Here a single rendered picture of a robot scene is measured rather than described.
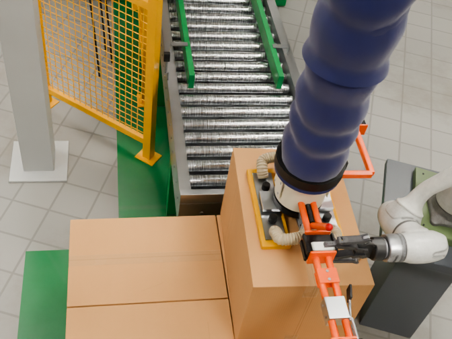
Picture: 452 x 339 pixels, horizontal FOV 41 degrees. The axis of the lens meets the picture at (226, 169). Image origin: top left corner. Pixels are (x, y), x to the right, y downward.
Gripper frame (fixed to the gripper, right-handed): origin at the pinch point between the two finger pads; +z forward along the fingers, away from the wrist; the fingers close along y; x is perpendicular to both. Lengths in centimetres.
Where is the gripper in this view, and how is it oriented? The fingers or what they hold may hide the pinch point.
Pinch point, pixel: (320, 250)
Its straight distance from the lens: 188.9
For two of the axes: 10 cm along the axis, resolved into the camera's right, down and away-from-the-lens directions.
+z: -9.8, 0.1, -1.9
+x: -1.3, -7.4, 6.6
